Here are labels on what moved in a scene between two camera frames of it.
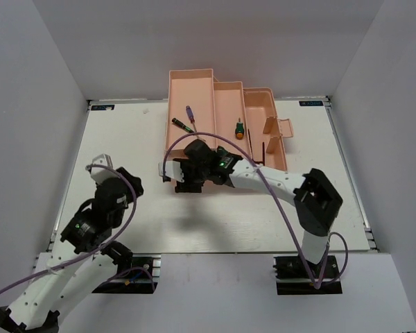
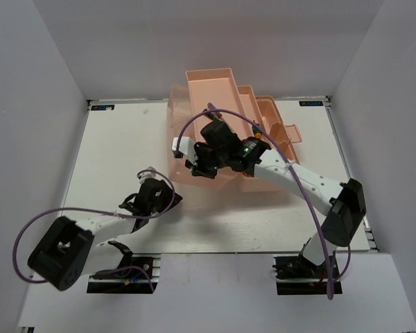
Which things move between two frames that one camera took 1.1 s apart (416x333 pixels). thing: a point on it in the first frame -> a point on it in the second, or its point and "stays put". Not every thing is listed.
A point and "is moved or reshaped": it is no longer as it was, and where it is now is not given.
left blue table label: (102, 107) stays put
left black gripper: (136, 181) -> (167, 191)
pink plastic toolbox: (241, 121) is moved or reshaped
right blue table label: (311, 103) stays put
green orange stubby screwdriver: (239, 130) -> (257, 132)
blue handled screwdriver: (192, 118) -> (211, 107)
